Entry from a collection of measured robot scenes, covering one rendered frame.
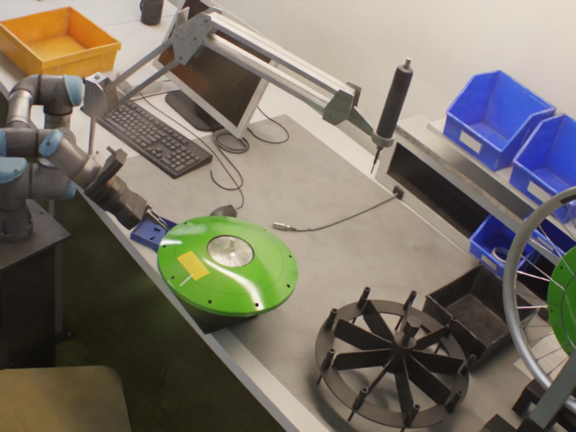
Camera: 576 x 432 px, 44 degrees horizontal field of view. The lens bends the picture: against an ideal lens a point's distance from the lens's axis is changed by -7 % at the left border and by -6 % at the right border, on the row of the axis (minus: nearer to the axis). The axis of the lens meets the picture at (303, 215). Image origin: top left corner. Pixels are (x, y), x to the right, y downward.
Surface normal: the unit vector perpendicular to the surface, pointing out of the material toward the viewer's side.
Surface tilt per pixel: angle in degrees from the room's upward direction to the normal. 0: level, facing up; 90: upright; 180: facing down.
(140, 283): 0
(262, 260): 8
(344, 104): 90
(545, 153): 88
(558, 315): 104
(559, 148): 90
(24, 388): 0
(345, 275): 0
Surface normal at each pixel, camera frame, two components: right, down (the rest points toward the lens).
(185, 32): -0.40, 0.48
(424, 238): 0.22, -0.77
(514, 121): -0.74, 0.26
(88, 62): 0.69, 0.60
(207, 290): 0.09, -0.51
